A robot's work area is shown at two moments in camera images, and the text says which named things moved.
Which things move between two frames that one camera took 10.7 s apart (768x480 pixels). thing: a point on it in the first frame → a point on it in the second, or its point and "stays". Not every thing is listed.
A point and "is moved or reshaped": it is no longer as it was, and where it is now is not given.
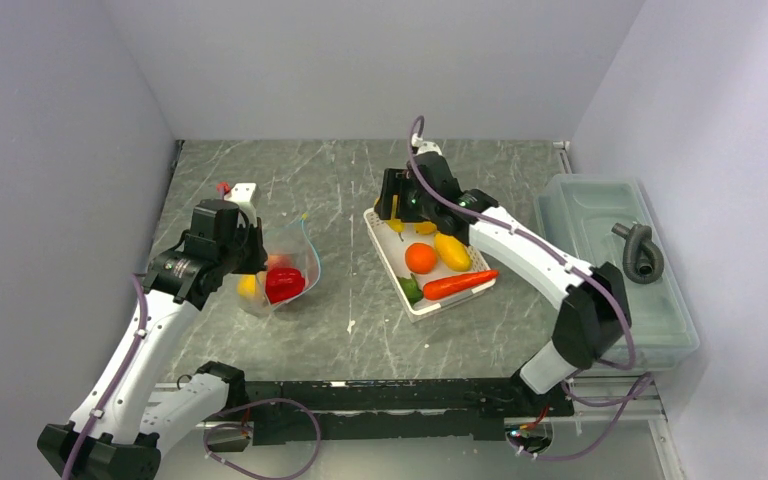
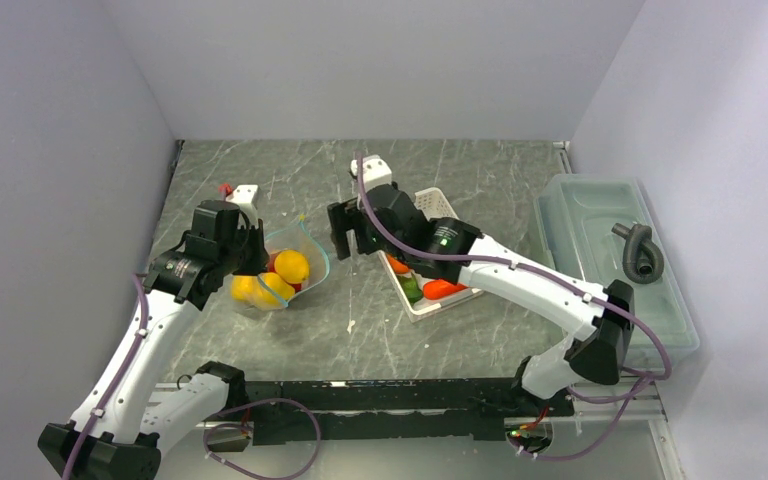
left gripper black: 259,257 stays
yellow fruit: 425,227 is moved or reshaped
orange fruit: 420,258 is moved or reshaped
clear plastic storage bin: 576,214 stays
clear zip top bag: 293,269 stays
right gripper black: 395,182 → 347,215
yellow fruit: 394,222 is moved or reshaped
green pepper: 411,289 stays
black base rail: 327,413 stays
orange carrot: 449,284 stays
